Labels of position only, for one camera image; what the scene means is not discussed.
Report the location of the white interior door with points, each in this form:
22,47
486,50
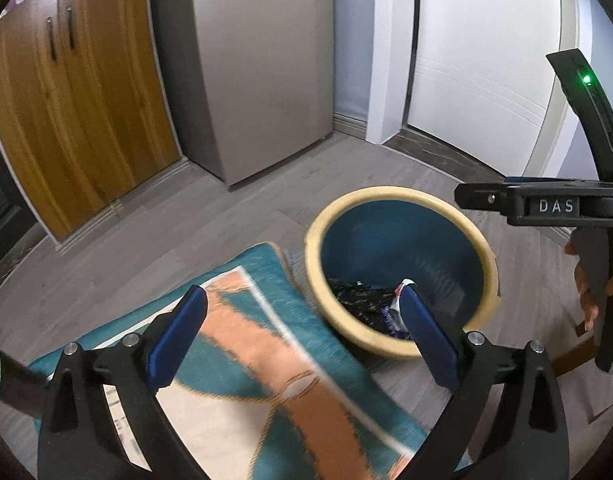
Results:
481,81

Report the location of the teal orange patterned rug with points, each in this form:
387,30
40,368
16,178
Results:
267,391

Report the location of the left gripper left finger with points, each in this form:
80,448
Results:
102,419

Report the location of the person's right hand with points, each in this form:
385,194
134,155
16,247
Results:
588,303

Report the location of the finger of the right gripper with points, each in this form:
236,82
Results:
482,196

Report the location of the wooden cabinet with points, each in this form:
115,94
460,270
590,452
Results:
83,114

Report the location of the black entrance door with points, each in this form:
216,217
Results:
15,216

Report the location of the black paper cup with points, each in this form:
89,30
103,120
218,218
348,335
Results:
21,388

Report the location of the black plastic trash bag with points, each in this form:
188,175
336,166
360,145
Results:
373,306

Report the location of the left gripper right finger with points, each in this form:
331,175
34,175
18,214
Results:
505,418

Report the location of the beige refrigerator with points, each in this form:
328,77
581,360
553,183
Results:
249,83

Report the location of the teal yellow-rimmed trash bin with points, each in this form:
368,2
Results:
384,234

